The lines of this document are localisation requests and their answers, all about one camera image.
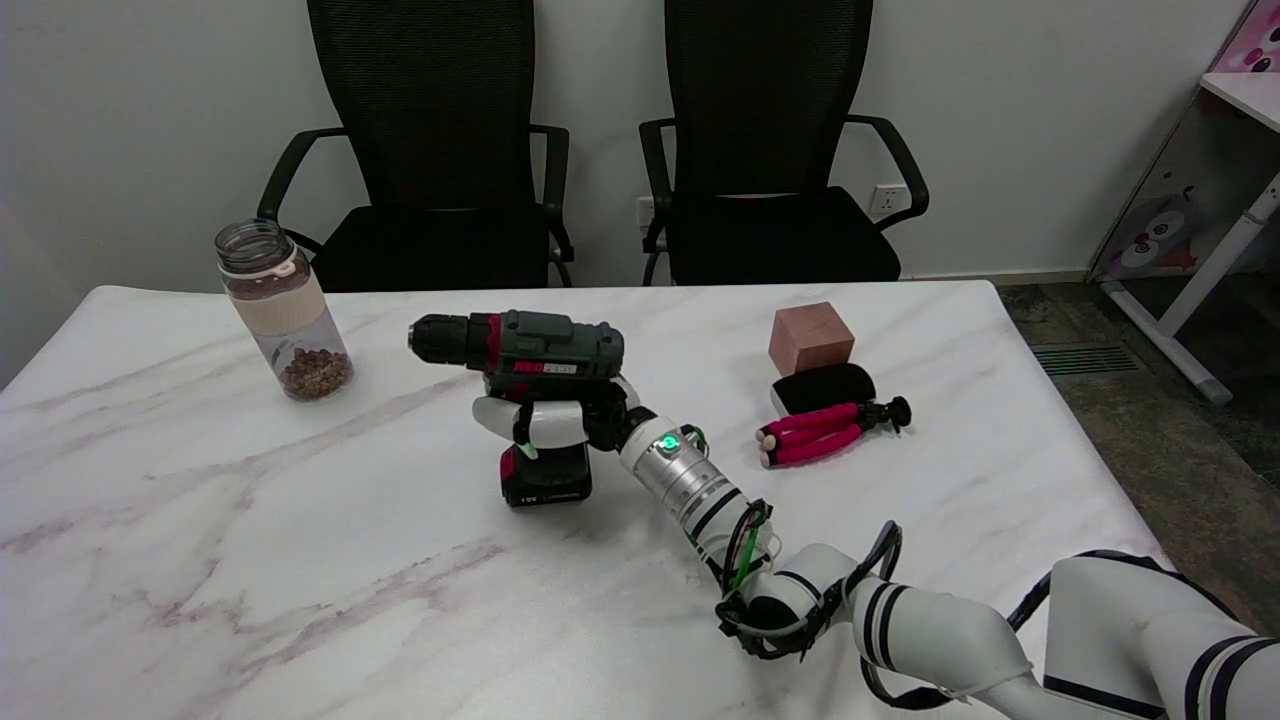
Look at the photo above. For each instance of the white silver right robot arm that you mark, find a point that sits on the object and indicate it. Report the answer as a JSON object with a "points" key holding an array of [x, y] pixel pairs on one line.
{"points": [[900, 620]]}

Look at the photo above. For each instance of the dark green red power screwdriver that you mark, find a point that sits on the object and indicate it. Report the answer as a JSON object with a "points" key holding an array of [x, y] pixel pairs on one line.
{"points": [[550, 352]]}

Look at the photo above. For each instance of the clear bottle with brown beans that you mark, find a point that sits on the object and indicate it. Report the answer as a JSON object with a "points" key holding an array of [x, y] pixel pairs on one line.
{"points": [[290, 320]]}

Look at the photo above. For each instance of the black mesh office chair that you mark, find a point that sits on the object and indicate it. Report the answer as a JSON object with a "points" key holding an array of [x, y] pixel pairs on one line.
{"points": [[430, 150], [770, 150]]}

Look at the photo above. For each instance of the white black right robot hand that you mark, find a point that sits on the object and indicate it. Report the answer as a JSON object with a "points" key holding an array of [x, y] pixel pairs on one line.
{"points": [[560, 422]]}

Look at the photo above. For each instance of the white wall socket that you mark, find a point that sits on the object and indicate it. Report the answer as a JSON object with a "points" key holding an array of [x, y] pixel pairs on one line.
{"points": [[888, 200], [645, 212]]}

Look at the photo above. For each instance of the white desk with slanted leg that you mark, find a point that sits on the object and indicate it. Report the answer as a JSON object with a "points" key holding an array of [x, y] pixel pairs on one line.
{"points": [[1200, 290]]}

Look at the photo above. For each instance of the black oval case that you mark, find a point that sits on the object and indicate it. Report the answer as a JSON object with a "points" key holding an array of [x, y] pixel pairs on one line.
{"points": [[825, 387]]}

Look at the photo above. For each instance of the pink black mini tripod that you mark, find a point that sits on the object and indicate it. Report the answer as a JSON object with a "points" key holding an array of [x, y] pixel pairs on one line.
{"points": [[815, 435]]}

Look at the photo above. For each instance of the cartoon printed panel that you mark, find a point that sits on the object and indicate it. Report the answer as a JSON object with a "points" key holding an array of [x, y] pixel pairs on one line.
{"points": [[1150, 235]]}

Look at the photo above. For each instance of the brown wooden cube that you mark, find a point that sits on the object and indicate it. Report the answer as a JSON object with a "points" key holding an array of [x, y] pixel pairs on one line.
{"points": [[808, 340]]}

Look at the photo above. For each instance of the dark floor vent grille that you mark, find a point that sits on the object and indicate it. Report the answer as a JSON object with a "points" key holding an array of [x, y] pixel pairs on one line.
{"points": [[1085, 359]]}

